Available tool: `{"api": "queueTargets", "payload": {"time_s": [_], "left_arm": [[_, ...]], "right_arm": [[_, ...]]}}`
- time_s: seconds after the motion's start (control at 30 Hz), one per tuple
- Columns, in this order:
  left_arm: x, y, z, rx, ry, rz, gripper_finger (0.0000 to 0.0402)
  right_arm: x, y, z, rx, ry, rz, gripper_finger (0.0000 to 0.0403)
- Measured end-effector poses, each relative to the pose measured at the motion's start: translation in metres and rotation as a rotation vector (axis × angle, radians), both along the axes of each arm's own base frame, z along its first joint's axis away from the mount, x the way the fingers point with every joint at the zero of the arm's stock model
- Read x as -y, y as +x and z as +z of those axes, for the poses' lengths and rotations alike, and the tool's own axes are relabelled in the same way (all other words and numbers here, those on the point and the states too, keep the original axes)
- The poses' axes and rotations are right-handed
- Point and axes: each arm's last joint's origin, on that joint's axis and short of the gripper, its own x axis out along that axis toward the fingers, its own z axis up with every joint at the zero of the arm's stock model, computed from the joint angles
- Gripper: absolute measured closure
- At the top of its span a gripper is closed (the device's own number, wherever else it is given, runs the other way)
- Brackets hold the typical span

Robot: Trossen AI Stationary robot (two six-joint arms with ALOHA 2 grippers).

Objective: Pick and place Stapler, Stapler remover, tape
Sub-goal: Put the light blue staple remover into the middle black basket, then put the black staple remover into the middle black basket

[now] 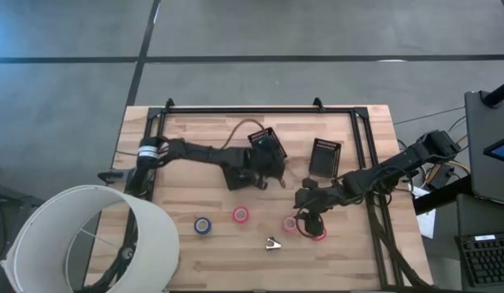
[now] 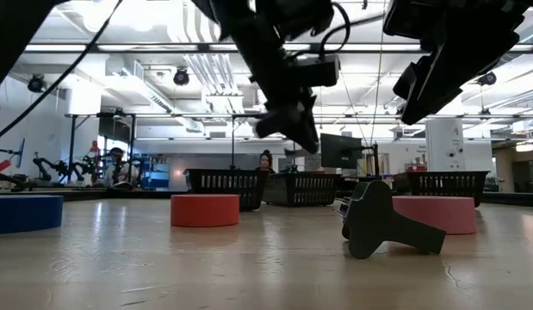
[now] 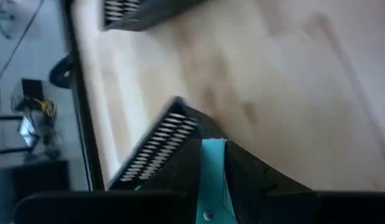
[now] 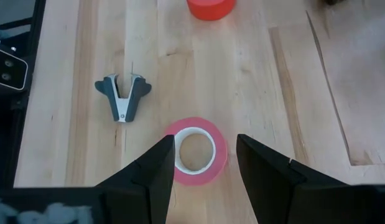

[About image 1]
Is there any black power box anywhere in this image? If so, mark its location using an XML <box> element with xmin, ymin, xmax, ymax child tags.
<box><xmin>429</xmin><ymin>162</ymin><xmax>457</xmax><ymax>190</ymax></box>

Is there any brown cable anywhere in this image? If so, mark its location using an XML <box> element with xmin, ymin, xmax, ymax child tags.
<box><xmin>221</xmin><ymin>118</ymin><xmax>265</xmax><ymax>151</ymax></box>

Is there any black rig frame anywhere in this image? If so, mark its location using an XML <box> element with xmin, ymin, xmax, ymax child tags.
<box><xmin>144</xmin><ymin>97</ymin><xmax>434</xmax><ymax>292</ymax></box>

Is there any black keyboard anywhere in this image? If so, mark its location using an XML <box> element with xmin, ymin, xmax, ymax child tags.
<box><xmin>454</xmin><ymin>232</ymin><xmax>504</xmax><ymax>289</ymax></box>

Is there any white paper sheet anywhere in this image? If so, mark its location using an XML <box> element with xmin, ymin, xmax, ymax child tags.
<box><xmin>410</xmin><ymin>185</ymin><xmax>436</xmax><ymax>240</ymax></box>

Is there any white lamp shade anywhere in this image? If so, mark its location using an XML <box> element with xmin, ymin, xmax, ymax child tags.
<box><xmin>0</xmin><ymin>185</ymin><xmax>182</xmax><ymax>293</ymax></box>

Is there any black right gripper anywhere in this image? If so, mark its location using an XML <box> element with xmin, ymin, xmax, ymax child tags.
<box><xmin>293</xmin><ymin>176</ymin><xmax>343</xmax><ymax>238</ymax></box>

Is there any pink tape roll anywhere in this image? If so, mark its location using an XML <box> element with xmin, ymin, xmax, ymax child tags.
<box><xmin>281</xmin><ymin>216</ymin><xmax>298</xmax><ymax>234</ymax></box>

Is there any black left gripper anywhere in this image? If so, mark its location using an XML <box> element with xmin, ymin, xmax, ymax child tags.
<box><xmin>247</xmin><ymin>142</ymin><xmax>287</xmax><ymax>191</ymax></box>

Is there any blue tape roll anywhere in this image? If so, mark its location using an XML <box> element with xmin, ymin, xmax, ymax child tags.
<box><xmin>193</xmin><ymin>216</ymin><xmax>213</xmax><ymax>236</ymax></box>

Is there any black pole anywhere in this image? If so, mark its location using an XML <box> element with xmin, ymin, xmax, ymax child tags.
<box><xmin>480</xmin><ymin>78</ymin><xmax>504</xmax><ymax>108</ymax></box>

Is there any grey laptop computer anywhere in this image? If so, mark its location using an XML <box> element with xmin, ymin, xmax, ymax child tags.
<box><xmin>464</xmin><ymin>90</ymin><xmax>504</xmax><ymax>205</ymax></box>

